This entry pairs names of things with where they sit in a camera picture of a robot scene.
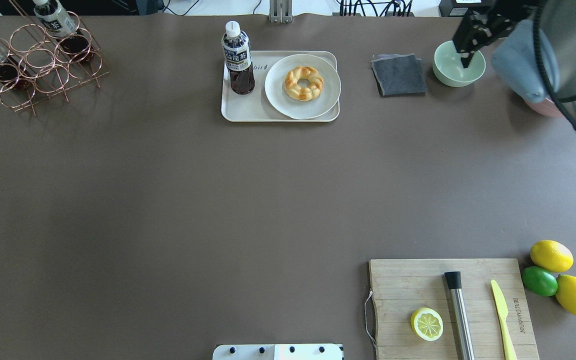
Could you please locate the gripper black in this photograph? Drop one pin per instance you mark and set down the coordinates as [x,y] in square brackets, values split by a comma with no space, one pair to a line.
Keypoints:
[484,24]

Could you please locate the tea bottle white cap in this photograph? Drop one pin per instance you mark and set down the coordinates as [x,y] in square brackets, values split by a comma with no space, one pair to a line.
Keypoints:
[237,58]

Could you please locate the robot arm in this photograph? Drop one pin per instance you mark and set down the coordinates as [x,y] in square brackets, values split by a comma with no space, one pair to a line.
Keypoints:
[537,56]

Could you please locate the beige serving tray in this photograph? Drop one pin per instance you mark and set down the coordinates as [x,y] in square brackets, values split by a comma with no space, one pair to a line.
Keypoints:
[255,106]

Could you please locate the tea bottle in rack rear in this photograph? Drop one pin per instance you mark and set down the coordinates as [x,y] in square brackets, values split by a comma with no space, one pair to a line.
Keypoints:
[58,23]

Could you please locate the green ceramic bowl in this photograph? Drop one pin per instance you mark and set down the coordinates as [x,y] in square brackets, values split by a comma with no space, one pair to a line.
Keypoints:
[449,70]

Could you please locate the dark grey cloth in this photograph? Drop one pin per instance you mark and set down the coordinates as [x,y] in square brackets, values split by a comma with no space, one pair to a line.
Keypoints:
[397,74]

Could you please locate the pink bowl with ice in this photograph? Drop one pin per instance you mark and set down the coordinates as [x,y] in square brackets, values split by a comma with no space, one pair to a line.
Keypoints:
[546,108]

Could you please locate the white round plate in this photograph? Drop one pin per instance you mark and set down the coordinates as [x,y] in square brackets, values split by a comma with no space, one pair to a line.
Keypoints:
[296,109]

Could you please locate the whole lemon far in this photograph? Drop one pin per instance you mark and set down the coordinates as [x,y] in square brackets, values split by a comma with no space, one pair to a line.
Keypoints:
[551,255]

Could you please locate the steel muddler black tip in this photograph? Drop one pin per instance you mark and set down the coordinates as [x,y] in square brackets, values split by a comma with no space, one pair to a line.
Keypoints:
[465,342]

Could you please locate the green lime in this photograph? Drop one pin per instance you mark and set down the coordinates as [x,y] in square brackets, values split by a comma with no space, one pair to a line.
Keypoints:
[539,281]

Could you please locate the wooden cutting board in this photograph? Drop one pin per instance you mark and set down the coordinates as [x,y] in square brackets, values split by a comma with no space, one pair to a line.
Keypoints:
[401,286]

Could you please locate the half lemon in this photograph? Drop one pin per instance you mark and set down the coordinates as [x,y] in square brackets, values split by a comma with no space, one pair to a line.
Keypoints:
[427,324]

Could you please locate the yellow plastic knife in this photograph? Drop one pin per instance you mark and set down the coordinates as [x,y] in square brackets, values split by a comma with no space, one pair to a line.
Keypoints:
[502,314]

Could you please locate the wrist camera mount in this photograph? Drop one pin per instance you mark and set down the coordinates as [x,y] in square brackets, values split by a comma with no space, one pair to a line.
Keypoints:
[501,18]

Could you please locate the twisted ring pastry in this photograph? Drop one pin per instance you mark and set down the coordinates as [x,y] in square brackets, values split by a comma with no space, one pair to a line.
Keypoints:
[303,83]

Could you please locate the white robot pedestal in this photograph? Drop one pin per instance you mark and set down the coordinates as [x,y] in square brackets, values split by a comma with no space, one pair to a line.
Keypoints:
[280,351]

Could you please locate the copper wire bottle rack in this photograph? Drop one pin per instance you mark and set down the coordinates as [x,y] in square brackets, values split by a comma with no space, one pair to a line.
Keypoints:
[45,70]

